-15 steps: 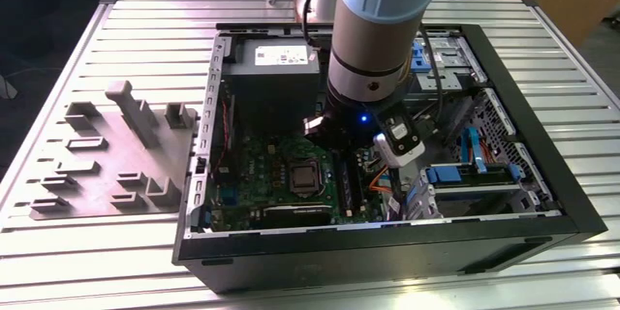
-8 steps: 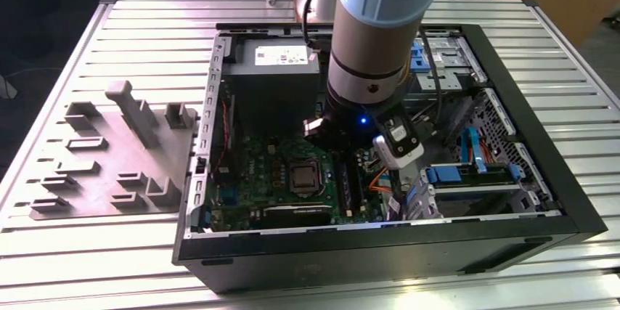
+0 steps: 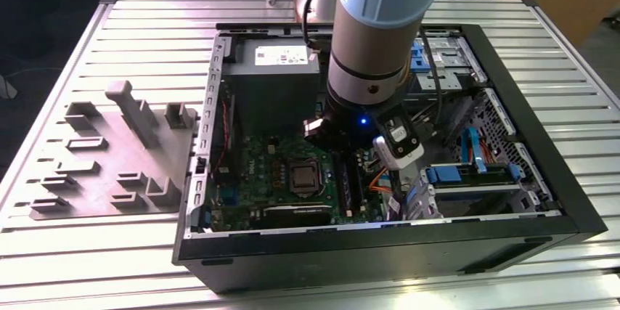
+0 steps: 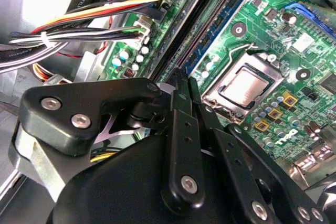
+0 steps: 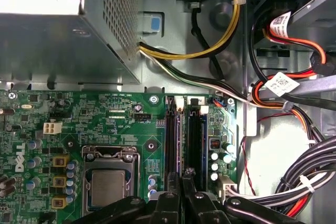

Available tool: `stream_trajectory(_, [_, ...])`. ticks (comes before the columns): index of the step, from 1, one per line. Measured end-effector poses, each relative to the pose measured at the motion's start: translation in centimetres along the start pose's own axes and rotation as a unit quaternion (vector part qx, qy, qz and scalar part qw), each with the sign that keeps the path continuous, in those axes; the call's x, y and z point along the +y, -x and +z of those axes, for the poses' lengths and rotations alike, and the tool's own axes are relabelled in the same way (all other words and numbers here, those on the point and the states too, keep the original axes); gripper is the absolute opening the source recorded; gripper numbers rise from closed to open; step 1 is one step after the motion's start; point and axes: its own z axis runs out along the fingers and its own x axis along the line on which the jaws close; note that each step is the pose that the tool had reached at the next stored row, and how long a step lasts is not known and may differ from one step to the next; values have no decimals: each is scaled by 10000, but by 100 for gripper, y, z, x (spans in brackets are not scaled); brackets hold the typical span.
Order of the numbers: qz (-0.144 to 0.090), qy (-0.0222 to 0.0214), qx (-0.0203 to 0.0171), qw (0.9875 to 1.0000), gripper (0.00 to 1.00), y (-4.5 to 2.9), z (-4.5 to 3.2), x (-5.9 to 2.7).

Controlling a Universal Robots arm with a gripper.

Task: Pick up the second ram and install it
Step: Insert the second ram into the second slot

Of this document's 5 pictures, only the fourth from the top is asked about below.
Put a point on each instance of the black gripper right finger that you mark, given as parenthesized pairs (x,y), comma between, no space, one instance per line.
(236,161)

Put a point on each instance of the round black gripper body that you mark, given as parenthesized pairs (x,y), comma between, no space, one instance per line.
(118,190)

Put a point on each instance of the dark RAM stick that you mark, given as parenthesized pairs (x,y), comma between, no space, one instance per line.
(187,24)

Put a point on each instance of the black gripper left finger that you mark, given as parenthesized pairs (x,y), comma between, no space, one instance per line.
(63,103)

